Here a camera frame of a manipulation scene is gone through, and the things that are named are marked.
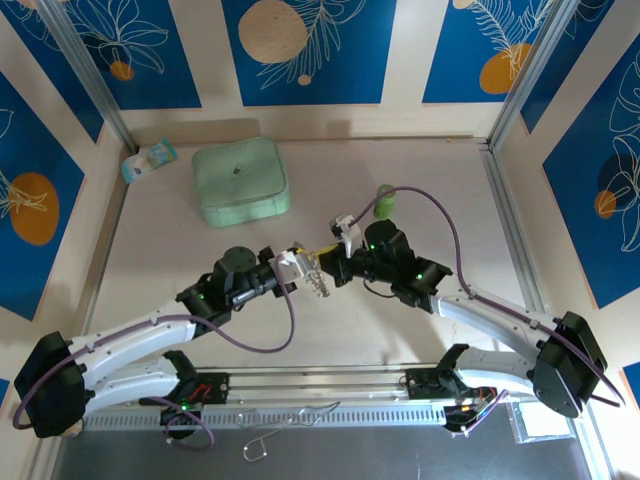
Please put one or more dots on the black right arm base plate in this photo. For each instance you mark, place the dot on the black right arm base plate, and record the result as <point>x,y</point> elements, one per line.
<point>420,385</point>

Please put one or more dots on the aluminium side rail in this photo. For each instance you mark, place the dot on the aluminium side rail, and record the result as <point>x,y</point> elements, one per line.
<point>102,250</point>
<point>509,210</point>

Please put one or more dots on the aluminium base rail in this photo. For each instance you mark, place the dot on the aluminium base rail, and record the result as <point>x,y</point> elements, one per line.
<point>310,385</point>

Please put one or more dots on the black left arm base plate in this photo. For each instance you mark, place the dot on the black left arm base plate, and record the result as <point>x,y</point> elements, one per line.
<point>215,387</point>

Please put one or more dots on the mint green zipper case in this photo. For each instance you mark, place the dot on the mint green zipper case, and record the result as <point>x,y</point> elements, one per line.
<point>235,180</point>

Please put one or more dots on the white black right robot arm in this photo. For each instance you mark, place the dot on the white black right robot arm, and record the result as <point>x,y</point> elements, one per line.
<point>480,315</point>

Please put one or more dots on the blue wet wipes packet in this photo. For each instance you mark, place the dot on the blue wet wipes packet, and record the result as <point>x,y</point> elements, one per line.
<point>147,162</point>

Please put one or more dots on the clear plastic bag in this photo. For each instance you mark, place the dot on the clear plastic bag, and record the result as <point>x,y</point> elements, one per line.
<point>542,422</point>

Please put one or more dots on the aluminium frame post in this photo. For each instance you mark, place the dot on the aluminium frame post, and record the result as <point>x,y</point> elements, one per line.
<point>91,75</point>
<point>531,75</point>

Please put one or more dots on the silver keyring with small rings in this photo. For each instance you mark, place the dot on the silver keyring with small rings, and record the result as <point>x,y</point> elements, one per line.
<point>320,289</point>

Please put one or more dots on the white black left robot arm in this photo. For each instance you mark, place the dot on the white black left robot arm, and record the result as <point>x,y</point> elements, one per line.
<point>130,330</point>

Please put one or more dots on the green cylindrical bottle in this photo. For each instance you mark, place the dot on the green cylindrical bottle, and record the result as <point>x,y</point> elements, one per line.
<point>384,202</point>

